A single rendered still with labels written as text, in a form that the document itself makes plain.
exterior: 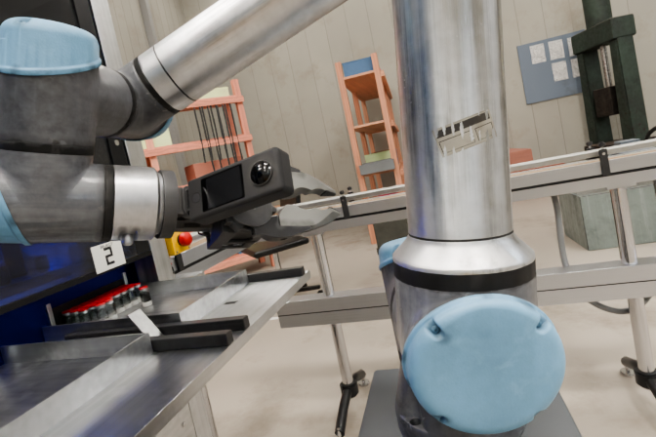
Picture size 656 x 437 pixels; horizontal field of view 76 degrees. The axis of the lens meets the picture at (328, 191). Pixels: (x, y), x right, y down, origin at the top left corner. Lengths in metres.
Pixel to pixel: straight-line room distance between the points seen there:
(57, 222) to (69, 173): 0.04
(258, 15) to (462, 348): 0.38
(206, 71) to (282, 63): 7.93
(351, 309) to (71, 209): 1.54
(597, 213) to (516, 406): 3.58
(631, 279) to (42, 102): 1.77
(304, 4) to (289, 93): 7.82
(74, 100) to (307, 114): 7.79
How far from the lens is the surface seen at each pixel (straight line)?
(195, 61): 0.50
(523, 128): 7.97
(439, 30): 0.34
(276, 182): 0.39
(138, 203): 0.43
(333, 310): 1.88
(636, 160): 1.75
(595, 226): 3.93
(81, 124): 0.43
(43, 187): 0.42
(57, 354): 0.93
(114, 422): 0.61
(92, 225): 0.43
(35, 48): 0.42
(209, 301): 0.91
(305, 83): 8.23
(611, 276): 1.83
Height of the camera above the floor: 1.13
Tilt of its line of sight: 4 degrees down
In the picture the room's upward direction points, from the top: 12 degrees counter-clockwise
